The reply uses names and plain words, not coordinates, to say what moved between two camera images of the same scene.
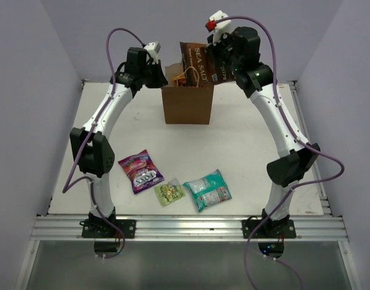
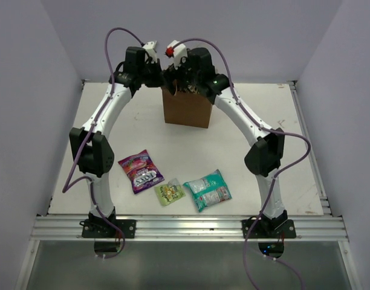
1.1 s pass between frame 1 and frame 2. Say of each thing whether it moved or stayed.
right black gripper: moved
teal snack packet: stayed
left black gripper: stayed
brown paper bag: stayed
